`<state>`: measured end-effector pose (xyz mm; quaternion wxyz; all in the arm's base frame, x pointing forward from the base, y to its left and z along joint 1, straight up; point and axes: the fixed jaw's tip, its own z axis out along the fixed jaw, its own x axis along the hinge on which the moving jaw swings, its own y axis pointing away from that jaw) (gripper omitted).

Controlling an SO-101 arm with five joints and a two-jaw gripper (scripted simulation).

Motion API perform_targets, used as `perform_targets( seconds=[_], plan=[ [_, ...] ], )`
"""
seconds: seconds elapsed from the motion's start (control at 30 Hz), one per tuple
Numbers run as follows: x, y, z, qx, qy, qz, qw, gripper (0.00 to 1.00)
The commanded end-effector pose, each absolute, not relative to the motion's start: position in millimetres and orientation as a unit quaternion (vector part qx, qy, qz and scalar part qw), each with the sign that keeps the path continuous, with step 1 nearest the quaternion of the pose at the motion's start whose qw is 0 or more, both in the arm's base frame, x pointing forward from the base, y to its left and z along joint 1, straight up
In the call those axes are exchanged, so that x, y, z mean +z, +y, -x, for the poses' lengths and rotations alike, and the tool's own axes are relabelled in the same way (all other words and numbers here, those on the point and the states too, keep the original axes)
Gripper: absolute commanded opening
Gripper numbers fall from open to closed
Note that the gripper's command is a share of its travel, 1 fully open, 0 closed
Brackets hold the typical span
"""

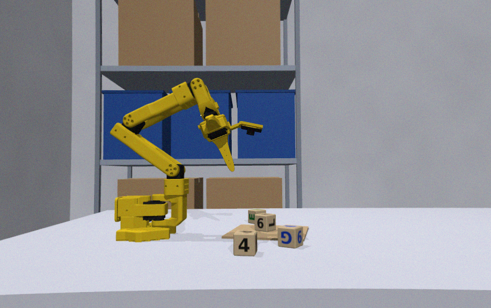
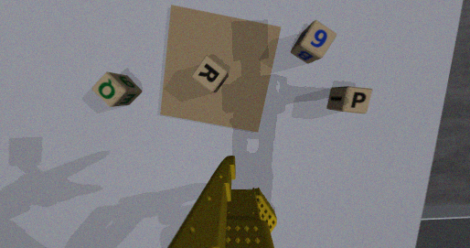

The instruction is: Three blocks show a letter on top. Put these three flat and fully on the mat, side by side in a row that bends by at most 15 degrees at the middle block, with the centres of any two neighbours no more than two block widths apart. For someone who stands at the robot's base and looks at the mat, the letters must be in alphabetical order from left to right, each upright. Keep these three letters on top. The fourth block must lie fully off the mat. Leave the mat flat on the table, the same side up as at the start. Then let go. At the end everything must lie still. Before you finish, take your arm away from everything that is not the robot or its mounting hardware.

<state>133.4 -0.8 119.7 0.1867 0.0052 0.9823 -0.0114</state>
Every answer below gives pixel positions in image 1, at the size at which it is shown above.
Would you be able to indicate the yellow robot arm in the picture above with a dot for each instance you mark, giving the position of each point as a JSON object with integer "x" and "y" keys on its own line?
{"x": 136, "y": 211}

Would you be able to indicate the tan flat mat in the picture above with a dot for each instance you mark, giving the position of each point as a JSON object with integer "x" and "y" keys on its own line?
{"x": 271, "y": 236}

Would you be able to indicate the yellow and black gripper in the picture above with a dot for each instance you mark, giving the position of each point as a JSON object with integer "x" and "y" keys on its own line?
{"x": 216, "y": 129}

